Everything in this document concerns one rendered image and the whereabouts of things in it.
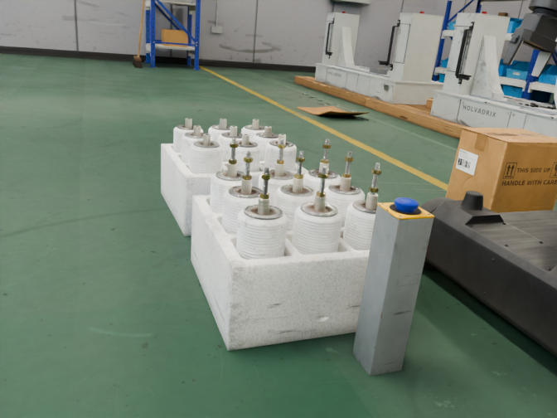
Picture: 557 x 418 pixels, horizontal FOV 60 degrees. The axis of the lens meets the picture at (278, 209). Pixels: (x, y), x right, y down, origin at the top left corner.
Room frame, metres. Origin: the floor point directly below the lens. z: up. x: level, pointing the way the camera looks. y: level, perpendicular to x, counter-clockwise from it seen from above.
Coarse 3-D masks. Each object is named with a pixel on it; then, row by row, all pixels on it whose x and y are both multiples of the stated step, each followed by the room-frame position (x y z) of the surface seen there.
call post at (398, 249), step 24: (384, 216) 0.77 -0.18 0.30; (384, 240) 0.76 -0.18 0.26; (408, 240) 0.74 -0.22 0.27; (384, 264) 0.75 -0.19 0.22; (408, 264) 0.75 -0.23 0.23; (384, 288) 0.74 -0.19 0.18; (408, 288) 0.75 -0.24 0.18; (360, 312) 0.80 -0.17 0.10; (384, 312) 0.74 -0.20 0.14; (408, 312) 0.76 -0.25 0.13; (360, 336) 0.78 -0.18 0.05; (384, 336) 0.74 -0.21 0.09; (408, 336) 0.76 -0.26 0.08; (360, 360) 0.77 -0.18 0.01; (384, 360) 0.74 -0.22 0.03
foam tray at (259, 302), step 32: (192, 224) 1.12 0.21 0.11; (192, 256) 1.10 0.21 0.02; (224, 256) 0.83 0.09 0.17; (288, 256) 0.83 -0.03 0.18; (320, 256) 0.85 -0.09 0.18; (352, 256) 0.86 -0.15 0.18; (224, 288) 0.81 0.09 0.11; (256, 288) 0.79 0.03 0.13; (288, 288) 0.81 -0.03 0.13; (320, 288) 0.84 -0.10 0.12; (352, 288) 0.86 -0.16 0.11; (224, 320) 0.80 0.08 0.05; (256, 320) 0.79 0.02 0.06; (288, 320) 0.81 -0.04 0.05; (320, 320) 0.84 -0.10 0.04; (352, 320) 0.87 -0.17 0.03
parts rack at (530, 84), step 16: (448, 0) 7.83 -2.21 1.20; (480, 0) 8.02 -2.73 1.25; (496, 0) 7.73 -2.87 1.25; (512, 0) 7.46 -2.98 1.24; (528, 0) 7.20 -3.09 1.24; (448, 16) 7.83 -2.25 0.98; (448, 32) 7.70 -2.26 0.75; (512, 80) 6.39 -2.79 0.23; (528, 80) 6.17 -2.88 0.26; (528, 96) 6.12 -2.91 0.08
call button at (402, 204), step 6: (396, 198) 0.79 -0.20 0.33; (402, 198) 0.79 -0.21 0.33; (408, 198) 0.79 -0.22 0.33; (396, 204) 0.77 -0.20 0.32; (402, 204) 0.76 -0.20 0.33; (408, 204) 0.76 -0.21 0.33; (414, 204) 0.77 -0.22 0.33; (402, 210) 0.77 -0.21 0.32; (408, 210) 0.76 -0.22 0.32; (414, 210) 0.77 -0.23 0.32
